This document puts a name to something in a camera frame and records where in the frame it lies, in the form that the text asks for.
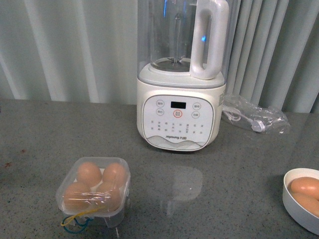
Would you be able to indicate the brown egg from bowl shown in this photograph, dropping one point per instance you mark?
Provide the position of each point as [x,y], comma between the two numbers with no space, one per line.
[108,196]

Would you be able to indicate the clear plastic egg box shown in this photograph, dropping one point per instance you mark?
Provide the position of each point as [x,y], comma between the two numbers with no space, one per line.
[77,221]

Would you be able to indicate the brown egg back right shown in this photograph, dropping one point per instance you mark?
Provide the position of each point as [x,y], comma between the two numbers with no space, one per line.
[116,173]

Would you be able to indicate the brown egg back left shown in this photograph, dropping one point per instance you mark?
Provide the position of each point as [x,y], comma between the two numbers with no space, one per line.
[89,173]

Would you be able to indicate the brown egg front left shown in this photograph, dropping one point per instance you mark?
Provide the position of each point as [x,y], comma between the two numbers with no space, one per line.
[76,196]

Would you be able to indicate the brown egg upper in bowl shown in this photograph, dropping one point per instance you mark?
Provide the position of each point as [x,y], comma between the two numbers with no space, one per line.
[306,185]

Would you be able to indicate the brown egg in bowl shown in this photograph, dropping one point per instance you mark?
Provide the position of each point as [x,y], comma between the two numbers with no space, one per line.
[307,202]
[306,185]

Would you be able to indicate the brown egg lower in bowl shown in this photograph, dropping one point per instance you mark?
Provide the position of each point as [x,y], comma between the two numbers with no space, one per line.
[307,202]

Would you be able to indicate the white Joyoung blender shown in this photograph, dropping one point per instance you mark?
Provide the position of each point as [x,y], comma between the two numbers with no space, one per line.
[180,85]

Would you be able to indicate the grey pleated curtain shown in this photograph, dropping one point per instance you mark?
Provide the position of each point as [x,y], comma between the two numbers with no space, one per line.
[86,51]

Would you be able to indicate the clear plastic bag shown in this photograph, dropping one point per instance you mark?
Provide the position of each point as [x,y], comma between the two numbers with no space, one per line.
[241,113]

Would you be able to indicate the white round bowl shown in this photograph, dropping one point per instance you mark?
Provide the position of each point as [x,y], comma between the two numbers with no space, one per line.
[303,217]

